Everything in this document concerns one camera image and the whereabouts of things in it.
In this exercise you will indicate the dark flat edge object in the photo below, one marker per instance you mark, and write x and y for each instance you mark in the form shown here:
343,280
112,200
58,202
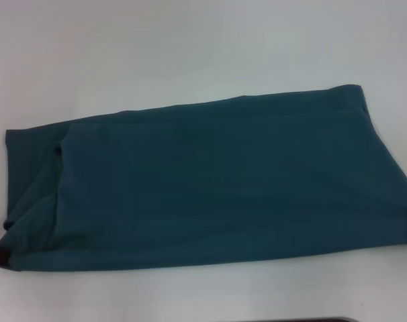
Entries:
321,320

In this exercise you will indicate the teal t-shirt with cream lettering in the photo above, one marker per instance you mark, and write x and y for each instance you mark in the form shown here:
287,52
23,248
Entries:
207,184

